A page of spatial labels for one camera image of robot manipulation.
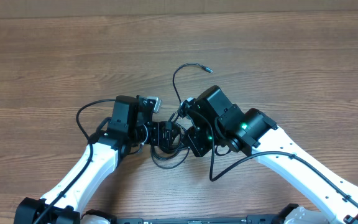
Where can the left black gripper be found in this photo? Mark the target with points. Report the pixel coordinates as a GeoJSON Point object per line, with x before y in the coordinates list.
{"type": "Point", "coordinates": [156, 138]}

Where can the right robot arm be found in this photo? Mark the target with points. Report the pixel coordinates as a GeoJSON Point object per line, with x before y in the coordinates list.
{"type": "Point", "coordinates": [218, 122]}

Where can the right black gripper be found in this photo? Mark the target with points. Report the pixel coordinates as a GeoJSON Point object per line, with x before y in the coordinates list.
{"type": "Point", "coordinates": [194, 142]}

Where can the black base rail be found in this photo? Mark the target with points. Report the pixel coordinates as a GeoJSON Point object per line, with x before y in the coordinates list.
{"type": "Point", "coordinates": [249, 219]}

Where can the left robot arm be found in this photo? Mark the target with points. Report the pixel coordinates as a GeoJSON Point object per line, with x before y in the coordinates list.
{"type": "Point", "coordinates": [129, 125]}

